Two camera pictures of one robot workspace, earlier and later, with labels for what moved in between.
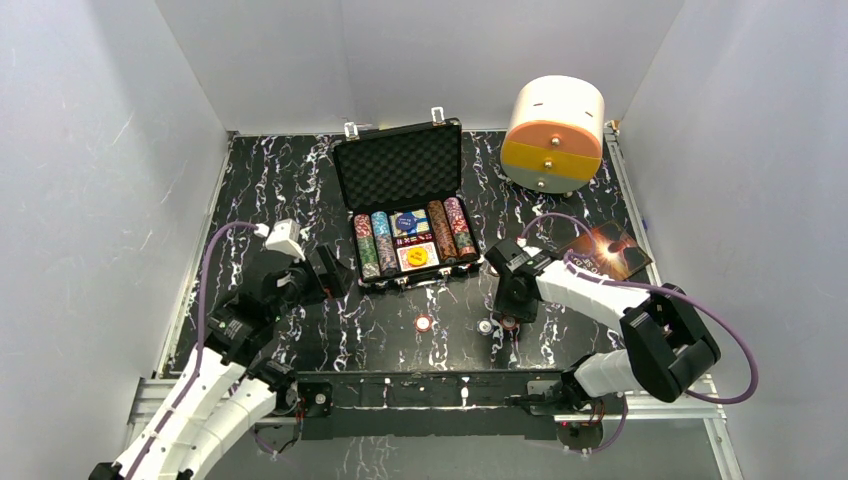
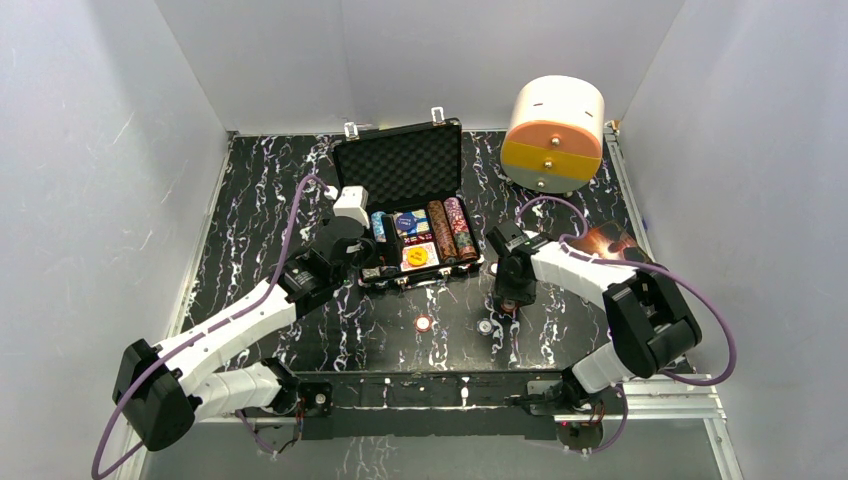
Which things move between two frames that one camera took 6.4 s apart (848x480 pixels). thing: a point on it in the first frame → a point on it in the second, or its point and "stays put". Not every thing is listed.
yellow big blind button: [417, 257] stays put
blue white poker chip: [484, 326] stays put
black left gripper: [333, 270] → [370, 245]
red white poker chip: [423, 322] stays put
